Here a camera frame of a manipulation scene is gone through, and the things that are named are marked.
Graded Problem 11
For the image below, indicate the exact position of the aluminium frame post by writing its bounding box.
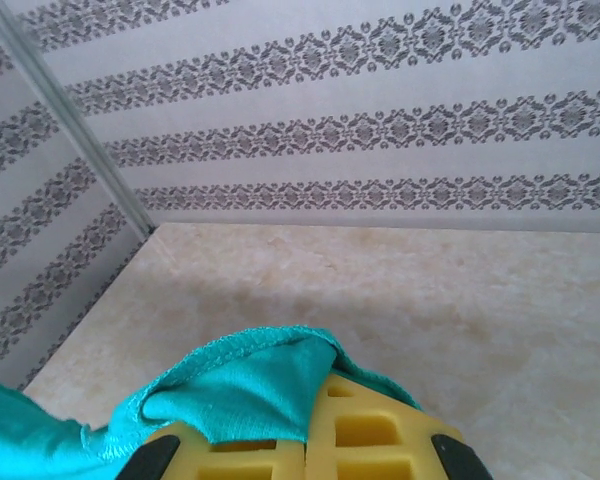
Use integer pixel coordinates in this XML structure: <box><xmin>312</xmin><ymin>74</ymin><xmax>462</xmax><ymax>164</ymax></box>
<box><xmin>0</xmin><ymin>0</ymin><xmax>157</xmax><ymax>242</ymax></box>

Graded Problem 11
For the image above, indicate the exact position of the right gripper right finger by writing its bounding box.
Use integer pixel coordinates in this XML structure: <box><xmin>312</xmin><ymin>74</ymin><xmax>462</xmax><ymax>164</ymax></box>
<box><xmin>304</xmin><ymin>370</ymin><xmax>485</xmax><ymax>480</ymax></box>

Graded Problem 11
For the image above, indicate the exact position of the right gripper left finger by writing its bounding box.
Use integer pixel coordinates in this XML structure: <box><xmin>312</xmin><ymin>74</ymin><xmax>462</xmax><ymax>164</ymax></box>
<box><xmin>115</xmin><ymin>425</ymin><xmax>307</xmax><ymax>480</ymax></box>

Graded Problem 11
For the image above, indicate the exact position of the teal t-shirt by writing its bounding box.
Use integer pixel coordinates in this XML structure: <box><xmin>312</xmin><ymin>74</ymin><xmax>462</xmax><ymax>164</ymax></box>
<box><xmin>0</xmin><ymin>323</ymin><xmax>424</xmax><ymax>480</ymax></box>

